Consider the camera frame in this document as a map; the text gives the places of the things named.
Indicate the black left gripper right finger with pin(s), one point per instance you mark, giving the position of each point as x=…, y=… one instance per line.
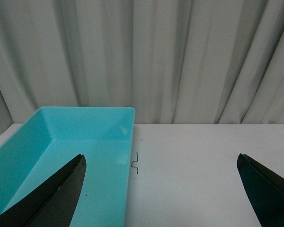
x=264, y=189

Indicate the turquoise plastic bin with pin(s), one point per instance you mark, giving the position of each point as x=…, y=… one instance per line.
x=53, y=136

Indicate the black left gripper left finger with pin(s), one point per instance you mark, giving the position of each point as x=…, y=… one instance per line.
x=51, y=204

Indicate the white pleated curtain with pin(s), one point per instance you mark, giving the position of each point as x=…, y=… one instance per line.
x=174, y=61

